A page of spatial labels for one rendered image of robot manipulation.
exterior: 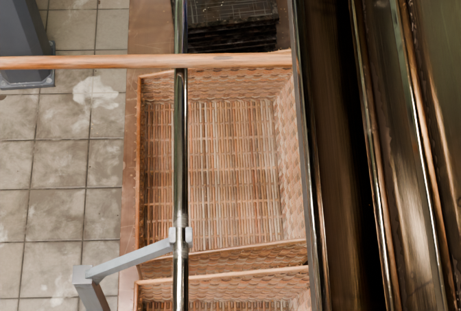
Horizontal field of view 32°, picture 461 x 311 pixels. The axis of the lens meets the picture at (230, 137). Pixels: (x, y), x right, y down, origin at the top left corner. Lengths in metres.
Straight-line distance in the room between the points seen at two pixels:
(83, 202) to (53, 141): 0.28
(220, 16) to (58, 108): 1.05
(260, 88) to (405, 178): 1.12
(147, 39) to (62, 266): 0.84
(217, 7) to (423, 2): 1.20
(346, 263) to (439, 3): 0.44
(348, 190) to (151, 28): 1.32
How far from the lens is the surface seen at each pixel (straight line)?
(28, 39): 2.91
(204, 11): 2.23
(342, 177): 1.33
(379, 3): 1.40
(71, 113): 3.05
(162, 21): 2.52
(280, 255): 1.98
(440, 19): 1.06
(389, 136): 1.29
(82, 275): 1.76
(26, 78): 3.11
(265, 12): 2.23
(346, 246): 1.28
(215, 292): 2.03
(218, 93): 2.30
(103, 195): 2.88
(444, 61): 1.03
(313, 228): 1.26
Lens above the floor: 2.59
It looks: 61 degrees down
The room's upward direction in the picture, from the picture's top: 1 degrees clockwise
